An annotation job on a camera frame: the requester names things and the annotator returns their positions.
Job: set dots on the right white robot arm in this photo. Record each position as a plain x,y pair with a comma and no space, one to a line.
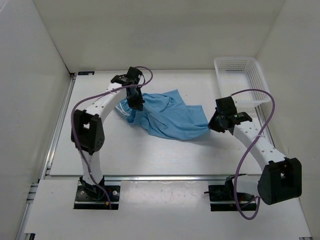
281,177

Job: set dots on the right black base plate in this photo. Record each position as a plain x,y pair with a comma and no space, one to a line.
221,197

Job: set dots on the white plastic basket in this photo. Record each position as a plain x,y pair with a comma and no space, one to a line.
235,74

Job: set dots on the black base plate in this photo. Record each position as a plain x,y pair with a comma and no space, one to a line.
221,197
84,201

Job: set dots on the blue corner label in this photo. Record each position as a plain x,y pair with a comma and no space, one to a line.
86,73

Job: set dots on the light blue shorts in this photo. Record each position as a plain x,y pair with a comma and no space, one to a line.
165,115

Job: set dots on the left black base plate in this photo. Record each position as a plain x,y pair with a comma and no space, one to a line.
84,201

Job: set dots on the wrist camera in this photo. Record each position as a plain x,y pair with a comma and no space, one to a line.
226,106
134,74

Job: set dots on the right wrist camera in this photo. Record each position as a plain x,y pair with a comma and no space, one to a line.
226,106

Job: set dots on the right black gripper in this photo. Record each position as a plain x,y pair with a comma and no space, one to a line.
212,125

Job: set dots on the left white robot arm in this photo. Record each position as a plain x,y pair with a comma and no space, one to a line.
87,131

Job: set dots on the aluminium frame rail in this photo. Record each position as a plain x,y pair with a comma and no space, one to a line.
163,192

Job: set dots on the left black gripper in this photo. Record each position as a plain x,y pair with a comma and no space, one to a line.
138,104

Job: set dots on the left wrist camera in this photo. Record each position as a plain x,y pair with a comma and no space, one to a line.
134,74

